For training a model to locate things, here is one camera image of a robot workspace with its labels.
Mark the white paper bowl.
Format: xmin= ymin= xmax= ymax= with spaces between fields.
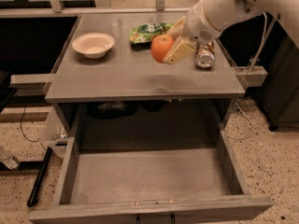
xmin=72 ymin=33 xmax=115 ymax=59

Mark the green chip bag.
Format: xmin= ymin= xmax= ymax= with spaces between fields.
xmin=129 ymin=22 xmax=173 ymax=45

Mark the black floor cable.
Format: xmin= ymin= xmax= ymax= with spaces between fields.
xmin=20 ymin=104 xmax=41 ymax=144

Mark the orange fruit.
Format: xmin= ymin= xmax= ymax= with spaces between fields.
xmin=150 ymin=35 xmax=175 ymax=63

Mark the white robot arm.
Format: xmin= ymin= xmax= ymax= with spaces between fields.
xmin=164 ymin=0 xmax=299 ymax=64

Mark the white cable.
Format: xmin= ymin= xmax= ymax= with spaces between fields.
xmin=226 ymin=12 xmax=269 ymax=141

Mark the grey counter cabinet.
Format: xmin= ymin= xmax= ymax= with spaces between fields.
xmin=46 ymin=13 xmax=245 ymax=145

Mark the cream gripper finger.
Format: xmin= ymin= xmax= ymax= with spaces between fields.
xmin=166 ymin=16 xmax=186 ymax=39
xmin=163 ymin=36 xmax=196 ymax=64

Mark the black pole on floor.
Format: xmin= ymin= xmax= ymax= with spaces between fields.
xmin=27 ymin=147 xmax=52 ymax=207

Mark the gold soda can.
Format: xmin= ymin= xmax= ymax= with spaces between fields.
xmin=194 ymin=42 xmax=216 ymax=68

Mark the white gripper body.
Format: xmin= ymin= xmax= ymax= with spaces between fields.
xmin=183 ymin=0 xmax=221 ymax=44

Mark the open grey drawer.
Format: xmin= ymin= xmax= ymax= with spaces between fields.
xmin=29 ymin=132 xmax=273 ymax=224

